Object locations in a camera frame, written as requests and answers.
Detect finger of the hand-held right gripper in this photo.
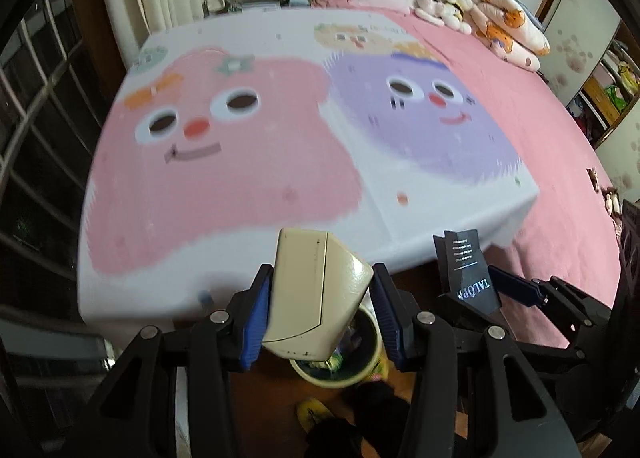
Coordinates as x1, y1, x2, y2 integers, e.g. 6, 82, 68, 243
487, 265, 614, 335
434, 292, 577, 355

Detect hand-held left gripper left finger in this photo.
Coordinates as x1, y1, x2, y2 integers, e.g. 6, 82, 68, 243
70, 263, 275, 458

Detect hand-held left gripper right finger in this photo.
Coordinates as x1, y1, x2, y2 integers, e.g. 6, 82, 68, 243
370, 263, 583, 458

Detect blue trash bin cream rim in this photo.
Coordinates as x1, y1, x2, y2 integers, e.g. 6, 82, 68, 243
289, 305, 388, 389

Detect black box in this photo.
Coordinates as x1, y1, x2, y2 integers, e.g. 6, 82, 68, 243
432, 228, 502, 314

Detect beige box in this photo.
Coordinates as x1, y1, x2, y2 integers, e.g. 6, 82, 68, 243
261, 228, 375, 360

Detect person's black pants legs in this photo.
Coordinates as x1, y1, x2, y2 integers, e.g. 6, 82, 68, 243
305, 380, 416, 458

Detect pink bed sheet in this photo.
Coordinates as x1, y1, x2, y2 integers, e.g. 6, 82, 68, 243
310, 0, 626, 349

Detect cartoon monster printed tablecloth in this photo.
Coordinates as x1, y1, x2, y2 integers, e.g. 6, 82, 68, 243
77, 6, 540, 334

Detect wooden shelf unit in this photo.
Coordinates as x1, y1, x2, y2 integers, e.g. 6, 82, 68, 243
567, 21, 640, 149

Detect rolled bear print blanket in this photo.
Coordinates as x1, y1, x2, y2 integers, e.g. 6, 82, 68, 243
470, 0, 551, 72

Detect white paw print wardrobe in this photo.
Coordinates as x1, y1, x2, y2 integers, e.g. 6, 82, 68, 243
537, 0, 626, 109

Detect white yellow plush toy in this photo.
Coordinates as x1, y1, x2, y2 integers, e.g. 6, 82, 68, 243
435, 0, 473, 34

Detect metal window grille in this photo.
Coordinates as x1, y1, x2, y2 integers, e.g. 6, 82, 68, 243
0, 0, 126, 339

